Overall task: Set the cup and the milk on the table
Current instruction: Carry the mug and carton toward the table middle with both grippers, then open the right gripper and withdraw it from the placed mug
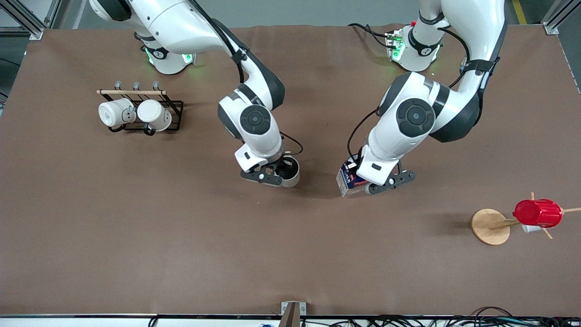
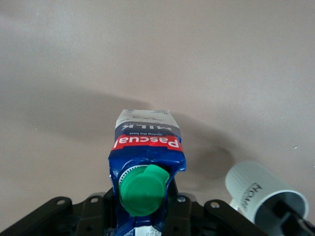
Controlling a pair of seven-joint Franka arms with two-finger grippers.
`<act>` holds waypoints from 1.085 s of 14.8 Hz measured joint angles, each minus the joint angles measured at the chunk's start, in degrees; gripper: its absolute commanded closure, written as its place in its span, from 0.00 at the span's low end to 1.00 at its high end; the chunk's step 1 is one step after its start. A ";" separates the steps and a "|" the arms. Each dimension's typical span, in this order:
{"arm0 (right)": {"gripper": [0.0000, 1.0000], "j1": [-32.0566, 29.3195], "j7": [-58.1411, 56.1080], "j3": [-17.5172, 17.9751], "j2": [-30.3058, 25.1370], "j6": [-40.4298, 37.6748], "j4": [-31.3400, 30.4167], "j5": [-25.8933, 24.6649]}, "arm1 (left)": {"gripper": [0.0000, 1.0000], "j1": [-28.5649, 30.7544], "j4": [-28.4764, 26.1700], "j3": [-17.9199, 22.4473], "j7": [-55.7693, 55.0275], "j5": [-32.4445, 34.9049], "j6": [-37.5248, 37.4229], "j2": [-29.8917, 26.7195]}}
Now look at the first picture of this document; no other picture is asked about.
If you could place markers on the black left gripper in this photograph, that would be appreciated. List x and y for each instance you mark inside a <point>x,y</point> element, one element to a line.
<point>355,162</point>

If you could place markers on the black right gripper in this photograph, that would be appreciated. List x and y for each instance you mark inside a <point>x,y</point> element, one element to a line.
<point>285,165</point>

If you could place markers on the grey mug with dark inside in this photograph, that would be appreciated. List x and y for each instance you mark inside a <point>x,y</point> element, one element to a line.
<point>292,180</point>

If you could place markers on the blue milk carton green cap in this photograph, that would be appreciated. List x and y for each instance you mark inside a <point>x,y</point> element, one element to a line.
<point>347,185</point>

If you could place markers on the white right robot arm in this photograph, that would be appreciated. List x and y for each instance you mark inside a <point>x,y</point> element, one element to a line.
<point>254,120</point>

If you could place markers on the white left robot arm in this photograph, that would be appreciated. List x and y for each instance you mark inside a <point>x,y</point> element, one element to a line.
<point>413,118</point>

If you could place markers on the small white cup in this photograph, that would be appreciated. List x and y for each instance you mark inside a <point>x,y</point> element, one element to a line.
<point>529,229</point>

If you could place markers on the red plastic cup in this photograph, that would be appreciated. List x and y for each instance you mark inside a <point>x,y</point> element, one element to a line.
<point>538,213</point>

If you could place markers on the brown table cover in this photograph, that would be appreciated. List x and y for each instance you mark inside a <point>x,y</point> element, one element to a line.
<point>290,254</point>

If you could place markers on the plain white mug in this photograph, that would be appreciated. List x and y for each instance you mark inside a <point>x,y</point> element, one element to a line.
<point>154,114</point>

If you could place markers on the wooden mug tree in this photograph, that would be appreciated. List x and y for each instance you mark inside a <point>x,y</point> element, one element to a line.
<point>490,227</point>

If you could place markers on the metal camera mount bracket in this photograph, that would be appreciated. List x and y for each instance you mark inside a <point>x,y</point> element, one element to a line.
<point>292,313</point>

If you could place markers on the aluminium frame profile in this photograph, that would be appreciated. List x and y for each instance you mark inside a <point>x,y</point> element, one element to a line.
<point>27,18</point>
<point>551,25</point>

